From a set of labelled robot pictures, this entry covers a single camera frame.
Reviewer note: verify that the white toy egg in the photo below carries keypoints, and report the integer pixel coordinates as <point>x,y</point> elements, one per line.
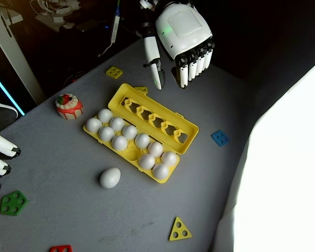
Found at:
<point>109,178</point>
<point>105,115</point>
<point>130,132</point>
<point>119,142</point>
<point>169,158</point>
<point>155,149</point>
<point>142,140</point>
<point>160,171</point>
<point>106,134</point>
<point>117,124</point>
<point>93,125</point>
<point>146,161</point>

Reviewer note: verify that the yellow egg carton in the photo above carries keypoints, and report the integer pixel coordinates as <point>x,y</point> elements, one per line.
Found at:
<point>126,91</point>

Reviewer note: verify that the cyan light strip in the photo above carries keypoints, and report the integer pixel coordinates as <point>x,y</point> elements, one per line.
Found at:
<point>5,90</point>

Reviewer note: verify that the green pentagon five-hole block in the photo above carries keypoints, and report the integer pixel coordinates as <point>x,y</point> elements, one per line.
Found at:
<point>13,202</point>

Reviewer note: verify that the grey table cloth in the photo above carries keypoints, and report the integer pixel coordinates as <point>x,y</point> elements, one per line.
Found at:
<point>68,162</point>

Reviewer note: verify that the toy strawberry cake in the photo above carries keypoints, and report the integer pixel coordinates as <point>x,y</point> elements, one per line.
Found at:
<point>68,110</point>

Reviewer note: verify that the red holed block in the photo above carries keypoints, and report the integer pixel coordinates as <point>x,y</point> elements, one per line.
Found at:
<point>61,247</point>

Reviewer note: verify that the yellow square four-hole block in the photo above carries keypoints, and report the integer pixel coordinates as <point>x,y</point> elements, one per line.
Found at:
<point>114,73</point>

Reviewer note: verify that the dark flat tablet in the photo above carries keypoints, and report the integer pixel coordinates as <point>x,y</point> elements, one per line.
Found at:
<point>86,25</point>

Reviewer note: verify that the white gadget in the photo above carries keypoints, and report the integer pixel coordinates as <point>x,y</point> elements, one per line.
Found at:
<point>55,8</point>

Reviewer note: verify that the small yellow block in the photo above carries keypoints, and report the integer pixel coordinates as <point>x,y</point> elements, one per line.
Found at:
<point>142,89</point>

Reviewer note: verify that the yellow triangle three-hole block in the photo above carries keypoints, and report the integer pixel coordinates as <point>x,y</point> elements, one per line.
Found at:
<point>179,229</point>

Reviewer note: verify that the blue square four-hole block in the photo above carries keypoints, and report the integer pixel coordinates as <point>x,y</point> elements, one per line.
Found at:
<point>221,143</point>

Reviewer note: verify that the white backdrop sheet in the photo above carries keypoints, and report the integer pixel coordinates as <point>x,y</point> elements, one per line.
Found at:
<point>286,170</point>

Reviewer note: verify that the white upright post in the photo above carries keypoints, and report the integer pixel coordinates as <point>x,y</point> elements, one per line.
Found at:
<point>15,57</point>

